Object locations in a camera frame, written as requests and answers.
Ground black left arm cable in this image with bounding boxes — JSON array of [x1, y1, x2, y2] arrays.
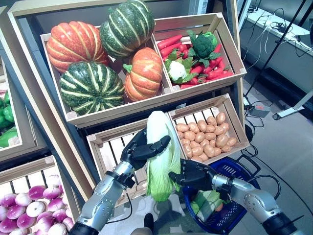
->
[[107, 189, 134, 225]]

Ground white desk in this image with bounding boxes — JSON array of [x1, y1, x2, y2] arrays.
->
[[241, 7, 313, 67]]

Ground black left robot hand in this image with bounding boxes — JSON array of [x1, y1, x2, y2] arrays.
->
[[120, 128, 171, 171]]

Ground dark green broccoli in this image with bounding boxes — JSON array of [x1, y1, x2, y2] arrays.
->
[[187, 29, 222, 68]]

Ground white cauliflower with leaves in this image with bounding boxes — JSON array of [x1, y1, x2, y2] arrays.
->
[[164, 50, 199, 84]]

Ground wooden potato crate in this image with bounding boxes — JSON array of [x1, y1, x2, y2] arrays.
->
[[168, 93, 250, 165]]

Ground blue plastic shopping basket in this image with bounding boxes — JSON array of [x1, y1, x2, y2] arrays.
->
[[182, 154, 262, 235]]

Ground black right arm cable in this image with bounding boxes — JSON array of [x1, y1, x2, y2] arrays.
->
[[248, 174, 282, 200]]

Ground wooden pumpkin crate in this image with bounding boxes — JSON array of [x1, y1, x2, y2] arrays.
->
[[40, 25, 176, 129]]

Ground large orange pumpkin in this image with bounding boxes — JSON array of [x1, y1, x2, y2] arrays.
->
[[45, 21, 111, 74]]

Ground wooden slatted cabbage crate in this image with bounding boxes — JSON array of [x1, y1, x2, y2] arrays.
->
[[87, 115, 186, 209]]

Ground green striped pumpkin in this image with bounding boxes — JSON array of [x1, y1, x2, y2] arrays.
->
[[59, 61, 125, 116], [99, 0, 155, 59]]

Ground small orange pumpkin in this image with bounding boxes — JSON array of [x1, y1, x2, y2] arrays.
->
[[123, 47, 164, 102]]

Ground purple white turnip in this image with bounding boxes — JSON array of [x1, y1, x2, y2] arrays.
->
[[15, 192, 32, 207], [46, 197, 65, 212], [45, 174, 61, 188], [28, 185, 46, 200], [51, 208, 68, 223], [25, 200, 47, 218], [43, 187, 62, 200], [0, 193, 17, 208], [16, 212, 37, 230], [36, 214, 54, 231], [6, 204, 26, 220]]

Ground black floor cable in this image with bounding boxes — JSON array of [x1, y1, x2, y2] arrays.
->
[[241, 144, 309, 209]]

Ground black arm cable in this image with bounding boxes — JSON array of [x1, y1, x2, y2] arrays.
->
[[248, 174, 282, 200], [107, 189, 134, 225]]

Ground grey box with orange label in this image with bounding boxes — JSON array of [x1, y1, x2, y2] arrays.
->
[[249, 104, 270, 118]]

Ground white table leg with caster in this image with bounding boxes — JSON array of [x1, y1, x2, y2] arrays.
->
[[272, 90, 313, 121]]

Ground wooden carrot crate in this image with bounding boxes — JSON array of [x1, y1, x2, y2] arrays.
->
[[152, 12, 246, 95]]

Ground green white napa cabbage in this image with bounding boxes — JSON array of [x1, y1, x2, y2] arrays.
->
[[146, 110, 182, 203], [195, 189, 224, 221], [190, 193, 203, 216]]

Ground black left robot foot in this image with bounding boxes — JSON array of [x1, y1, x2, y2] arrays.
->
[[144, 212, 155, 230]]

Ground wooden display shelf frame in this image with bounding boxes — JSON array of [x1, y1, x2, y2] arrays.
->
[[0, 0, 245, 204]]

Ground wooden pepper crate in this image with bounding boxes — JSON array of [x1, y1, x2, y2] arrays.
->
[[0, 55, 48, 164]]

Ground black stand pole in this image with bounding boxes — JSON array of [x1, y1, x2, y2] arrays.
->
[[244, 0, 308, 98]]

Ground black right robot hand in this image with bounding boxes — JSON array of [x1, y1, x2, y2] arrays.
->
[[168, 158, 218, 193]]

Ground green bell pepper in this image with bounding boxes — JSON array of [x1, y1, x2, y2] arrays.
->
[[0, 92, 10, 108], [0, 127, 19, 148], [2, 105, 15, 123]]

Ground large tan potato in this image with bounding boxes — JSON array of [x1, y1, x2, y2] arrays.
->
[[215, 134, 229, 149]]

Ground black round object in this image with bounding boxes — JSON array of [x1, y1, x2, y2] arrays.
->
[[244, 123, 255, 143]]

